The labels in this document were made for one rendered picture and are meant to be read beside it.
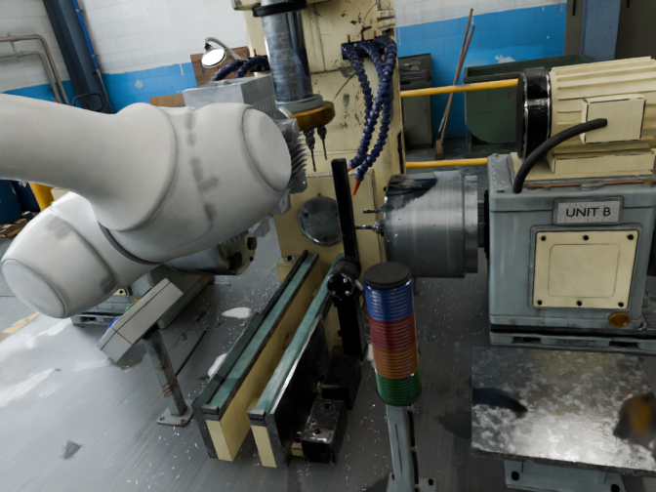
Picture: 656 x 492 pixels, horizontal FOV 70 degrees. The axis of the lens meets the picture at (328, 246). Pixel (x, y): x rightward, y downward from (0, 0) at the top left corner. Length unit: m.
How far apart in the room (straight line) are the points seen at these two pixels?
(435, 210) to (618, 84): 0.39
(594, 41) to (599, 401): 5.23
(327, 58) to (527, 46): 4.95
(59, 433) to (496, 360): 0.91
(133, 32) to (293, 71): 6.74
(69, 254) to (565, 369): 0.76
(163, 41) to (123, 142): 7.15
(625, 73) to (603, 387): 0.55
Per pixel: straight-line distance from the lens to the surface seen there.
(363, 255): 1.31
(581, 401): 0.86
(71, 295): 0.47
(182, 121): 0.38
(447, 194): 1.02
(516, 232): 0.99
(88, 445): 1.15
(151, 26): 7.59
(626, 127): 0.98
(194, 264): 1.25
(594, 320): 1.11
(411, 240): 1.02
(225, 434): 0.92
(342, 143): 1.34
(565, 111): 0.99
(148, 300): 0.96
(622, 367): 0.94
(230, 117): 0.37
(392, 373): 0.63
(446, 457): 0.91
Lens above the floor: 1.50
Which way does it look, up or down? 25 degrees down
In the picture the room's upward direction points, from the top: 9 degrees counter-clockwise
